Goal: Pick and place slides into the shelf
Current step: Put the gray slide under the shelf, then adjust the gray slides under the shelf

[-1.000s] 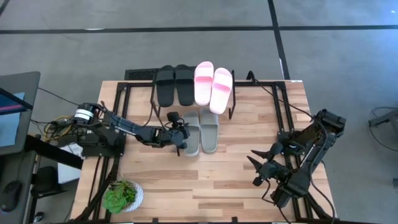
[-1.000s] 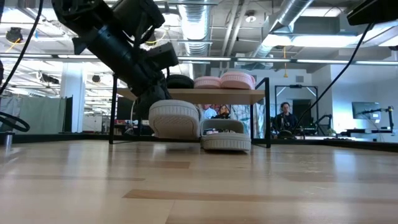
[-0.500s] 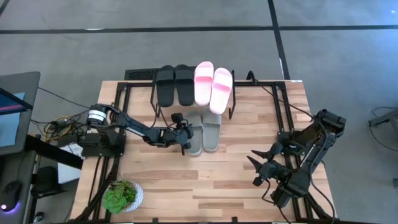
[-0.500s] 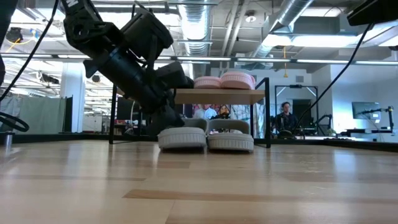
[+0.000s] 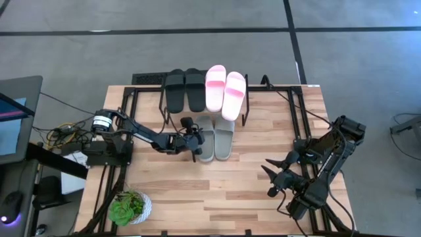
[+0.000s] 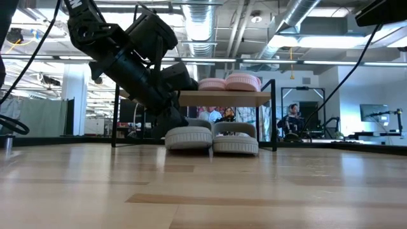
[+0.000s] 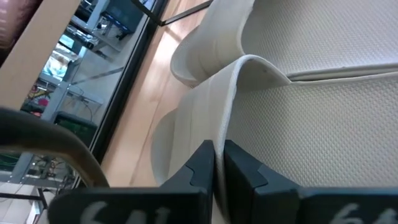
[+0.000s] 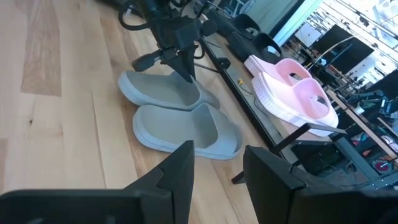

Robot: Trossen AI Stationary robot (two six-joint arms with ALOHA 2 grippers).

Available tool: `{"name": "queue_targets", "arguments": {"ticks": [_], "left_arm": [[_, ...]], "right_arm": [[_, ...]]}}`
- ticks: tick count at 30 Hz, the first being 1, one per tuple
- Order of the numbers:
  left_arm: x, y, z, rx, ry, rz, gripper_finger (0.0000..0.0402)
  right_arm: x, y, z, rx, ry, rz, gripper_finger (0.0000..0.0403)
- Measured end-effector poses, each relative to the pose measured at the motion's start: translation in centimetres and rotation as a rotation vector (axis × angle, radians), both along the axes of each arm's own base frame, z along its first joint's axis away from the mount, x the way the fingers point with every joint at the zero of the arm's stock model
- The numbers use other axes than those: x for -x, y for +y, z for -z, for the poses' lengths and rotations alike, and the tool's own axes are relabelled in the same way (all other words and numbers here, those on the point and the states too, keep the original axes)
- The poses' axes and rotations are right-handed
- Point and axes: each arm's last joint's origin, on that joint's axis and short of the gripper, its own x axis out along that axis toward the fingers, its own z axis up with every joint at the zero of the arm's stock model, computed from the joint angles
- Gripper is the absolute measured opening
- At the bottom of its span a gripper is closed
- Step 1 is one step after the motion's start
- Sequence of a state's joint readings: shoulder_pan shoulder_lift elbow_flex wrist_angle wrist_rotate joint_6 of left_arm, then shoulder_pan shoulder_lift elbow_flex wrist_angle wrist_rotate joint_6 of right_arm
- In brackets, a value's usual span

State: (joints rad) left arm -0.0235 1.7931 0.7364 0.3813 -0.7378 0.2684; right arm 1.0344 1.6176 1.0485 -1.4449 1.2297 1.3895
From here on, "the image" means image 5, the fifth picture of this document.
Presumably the black perforated floor mat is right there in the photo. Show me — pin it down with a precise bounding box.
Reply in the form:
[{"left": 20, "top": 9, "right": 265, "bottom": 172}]
[{"left": 131, "top": 72, "right": 168, "bottom": 86}]

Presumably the yellow cable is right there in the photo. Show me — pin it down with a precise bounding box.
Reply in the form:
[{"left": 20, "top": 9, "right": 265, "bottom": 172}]
[{"left": 45, "top": 122, "right": 78, "bottom": 151}]

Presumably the long black power cable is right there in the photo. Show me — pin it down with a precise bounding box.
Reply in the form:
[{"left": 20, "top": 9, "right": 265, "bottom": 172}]
[{"left": 260, "top": 74, "right": 333, "bottom": 128}]

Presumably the black computer mouse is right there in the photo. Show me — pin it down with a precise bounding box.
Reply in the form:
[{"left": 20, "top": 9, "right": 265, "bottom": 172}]
[{"left": 0, "top": 190, "right": 24, "bottom": 225}]

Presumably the dark-framed computer monitor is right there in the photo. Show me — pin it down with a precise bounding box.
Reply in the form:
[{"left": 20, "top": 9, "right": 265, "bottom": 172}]
[{"left": 0, "top": 75, "right": 43, "bottom": 165}]

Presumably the grey equipment stand leg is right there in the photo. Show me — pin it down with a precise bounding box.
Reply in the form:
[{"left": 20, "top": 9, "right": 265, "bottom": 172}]
[{"left": 389, "top": 113, "right": 421, "bottom": 136}]

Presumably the black metal table frame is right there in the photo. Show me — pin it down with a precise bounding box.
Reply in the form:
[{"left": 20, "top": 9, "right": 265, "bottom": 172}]
[{"left": 77, "top": 84, "right": 358, "bottom": 237}]

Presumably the black cable bundle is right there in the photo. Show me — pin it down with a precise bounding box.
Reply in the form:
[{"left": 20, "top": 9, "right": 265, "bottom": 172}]
[{"left": 31, "top": 108, "right": 99, "bottom": 155}]

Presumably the white cardboard box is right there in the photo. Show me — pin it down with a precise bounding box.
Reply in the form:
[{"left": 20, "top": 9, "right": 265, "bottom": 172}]
[{"left": 61, "top": 151, "right": 88, "bottom": 195}]

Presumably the pink rubber slide sandal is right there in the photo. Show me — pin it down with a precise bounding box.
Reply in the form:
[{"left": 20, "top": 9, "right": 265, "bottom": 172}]
[
  {"left": 205, "top": 65, "right": 227, "bottom": 113},
  {"left": 221, "top": 71, "right": 247, "bottom": 122}
]

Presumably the white triangle-patterned plant pot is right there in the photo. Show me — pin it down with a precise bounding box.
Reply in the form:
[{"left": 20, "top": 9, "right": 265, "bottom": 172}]
[{"left": 130, "top": 192, "right": 153, "bottom": 226}]

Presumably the black metal wood-top shoe shelf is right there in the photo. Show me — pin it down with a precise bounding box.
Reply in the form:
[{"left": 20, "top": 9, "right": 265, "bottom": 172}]
[{"left": 159, "top": 72, "right": 250, "bottom": 128}]

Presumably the thin black monitor cable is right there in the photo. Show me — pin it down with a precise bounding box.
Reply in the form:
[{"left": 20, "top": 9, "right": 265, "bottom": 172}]
[{"left": 39, "top": 92, "right": 96, "bottom": 117}]

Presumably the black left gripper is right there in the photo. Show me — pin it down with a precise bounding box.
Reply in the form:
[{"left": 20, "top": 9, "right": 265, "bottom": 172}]
[{"left": 169, "top": 117, "right": 207, "bottom": 156}]

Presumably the black rubber slide sandal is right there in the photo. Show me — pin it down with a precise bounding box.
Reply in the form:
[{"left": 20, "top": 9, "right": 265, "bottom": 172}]
[
  {"left": 184, "top": 68, "right": 207, "bottom": 113},
  {"left": 164, "top": 68, "right": 186, "bottom": 115}
]

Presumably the grey rubber slide sandal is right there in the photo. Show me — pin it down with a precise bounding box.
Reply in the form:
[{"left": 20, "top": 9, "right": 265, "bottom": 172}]
[
  {"left": 213, "top": 115, "right": 235, "bottom": 161},
  {"left": 193, "top": 115, "right": 215, "bottom": 163}
]

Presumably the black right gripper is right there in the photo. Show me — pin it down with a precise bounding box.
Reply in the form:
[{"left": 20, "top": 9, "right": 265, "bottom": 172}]
[{"left": 261, "top": 149, "right": 310, "bottom": 198}]

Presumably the dark grey side desk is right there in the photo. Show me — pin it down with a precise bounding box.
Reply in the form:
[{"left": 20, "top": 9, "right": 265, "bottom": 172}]
[{"left": 0, "top": 142, "right": 89, "bottom": 237}]

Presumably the green succulent plant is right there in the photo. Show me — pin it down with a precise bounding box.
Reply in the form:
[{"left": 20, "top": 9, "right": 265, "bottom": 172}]
[{"left": 108, "top": 190, "right": 145, "bottom": 227}]

